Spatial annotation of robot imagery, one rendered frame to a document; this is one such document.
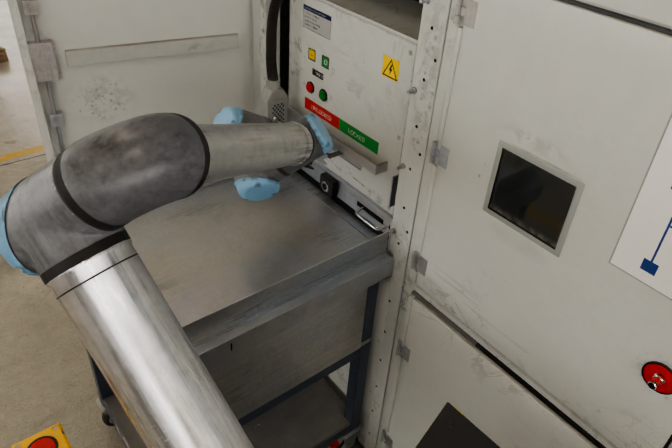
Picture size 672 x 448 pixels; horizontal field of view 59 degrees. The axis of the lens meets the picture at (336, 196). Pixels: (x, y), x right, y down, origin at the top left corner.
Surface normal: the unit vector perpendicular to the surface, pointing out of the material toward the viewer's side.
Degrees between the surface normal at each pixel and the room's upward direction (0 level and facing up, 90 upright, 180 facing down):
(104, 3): 90
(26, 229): 69
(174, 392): 46
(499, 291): 90
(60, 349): 0
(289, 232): 0
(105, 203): 85
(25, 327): 0
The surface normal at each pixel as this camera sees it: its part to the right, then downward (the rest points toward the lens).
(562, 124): -0.79, 0.31
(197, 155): 0.88, 0.00
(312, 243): 0.06, -0.83
